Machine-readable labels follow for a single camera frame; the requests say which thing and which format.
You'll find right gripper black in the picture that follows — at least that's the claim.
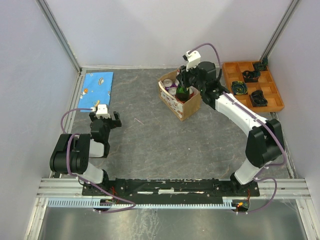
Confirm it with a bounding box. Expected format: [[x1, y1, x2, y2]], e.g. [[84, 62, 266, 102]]
[[176, 60, 205, 92]]

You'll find green glass bottle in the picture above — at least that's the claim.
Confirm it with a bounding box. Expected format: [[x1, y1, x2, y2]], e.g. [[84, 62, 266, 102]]
[[175, 84, 190, 103]]

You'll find red cola can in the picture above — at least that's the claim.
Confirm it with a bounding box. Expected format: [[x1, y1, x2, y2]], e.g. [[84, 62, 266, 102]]
[[168, 87, 177, 99], [188, 87, 195, 99]]

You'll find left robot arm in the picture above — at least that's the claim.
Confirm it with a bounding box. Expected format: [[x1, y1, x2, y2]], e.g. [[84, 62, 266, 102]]
[[49, 111, 122, 195]]

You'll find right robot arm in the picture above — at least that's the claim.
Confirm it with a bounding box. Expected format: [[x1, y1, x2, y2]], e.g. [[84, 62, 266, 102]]
[[176, 61, 287, 196]]

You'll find purple soda can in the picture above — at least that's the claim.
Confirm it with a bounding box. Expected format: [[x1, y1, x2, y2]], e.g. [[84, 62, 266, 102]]
[[173, 79, 180, 89], [162, 78, 174, 91]]

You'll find blue patterned cloth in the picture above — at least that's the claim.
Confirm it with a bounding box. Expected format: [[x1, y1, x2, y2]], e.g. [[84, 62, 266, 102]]
[[77, 71, 114, 109]]

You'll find rolled green blue sock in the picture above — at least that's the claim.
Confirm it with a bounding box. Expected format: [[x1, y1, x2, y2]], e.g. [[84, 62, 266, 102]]
[[231, 81, 248, 96]]

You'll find rolled dark sock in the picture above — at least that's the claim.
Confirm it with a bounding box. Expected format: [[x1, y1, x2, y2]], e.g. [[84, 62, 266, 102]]
[[242, 70, 261, 83]]

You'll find orange divided tray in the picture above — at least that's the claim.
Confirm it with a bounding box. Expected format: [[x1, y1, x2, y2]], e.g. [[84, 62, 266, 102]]
[[222, 61, 285, 113]]

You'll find rolled black sock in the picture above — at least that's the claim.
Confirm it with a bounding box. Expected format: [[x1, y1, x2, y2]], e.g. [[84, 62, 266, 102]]
[[249, 90, 268, 107]]

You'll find rolled sock in corner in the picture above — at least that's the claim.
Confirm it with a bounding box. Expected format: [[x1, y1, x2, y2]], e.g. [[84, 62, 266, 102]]
[[252, 56, 269, 72]]

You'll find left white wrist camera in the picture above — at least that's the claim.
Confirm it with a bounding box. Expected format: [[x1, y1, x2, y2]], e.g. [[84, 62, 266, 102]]
[[90, 104, 111, 119]]

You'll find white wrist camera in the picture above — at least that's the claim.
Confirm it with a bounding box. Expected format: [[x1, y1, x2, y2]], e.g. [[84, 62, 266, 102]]
[[183, 50, 201, 72], [90, 104, 111, 119]]

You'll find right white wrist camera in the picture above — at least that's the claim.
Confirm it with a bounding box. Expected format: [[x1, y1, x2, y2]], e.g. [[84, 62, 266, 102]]
[[183, 50, 201, 72]]

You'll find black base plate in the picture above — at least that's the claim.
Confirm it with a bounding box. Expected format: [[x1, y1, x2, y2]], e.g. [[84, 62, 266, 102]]
[[81, 177, 261, 204]]

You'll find aluminium frame rail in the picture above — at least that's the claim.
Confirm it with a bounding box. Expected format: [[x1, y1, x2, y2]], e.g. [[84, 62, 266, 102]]
[[36, 178, 311, 200]]

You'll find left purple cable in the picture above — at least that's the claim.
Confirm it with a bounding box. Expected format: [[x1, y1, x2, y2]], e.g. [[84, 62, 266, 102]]
[[61, 107, 137, 214]]

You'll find purple cable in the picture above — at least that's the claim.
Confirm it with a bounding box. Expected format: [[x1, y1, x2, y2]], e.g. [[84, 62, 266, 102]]
[[61, 107, 137, 214], [188, 43, 286, 215]]

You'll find blue slotted cable duct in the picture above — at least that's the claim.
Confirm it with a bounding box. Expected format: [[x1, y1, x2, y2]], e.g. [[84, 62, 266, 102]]
[[47, 197, 236, 210]]

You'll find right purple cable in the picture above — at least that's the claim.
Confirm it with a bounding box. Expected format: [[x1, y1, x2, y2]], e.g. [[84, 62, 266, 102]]
[[188, 43, 286, 215]]

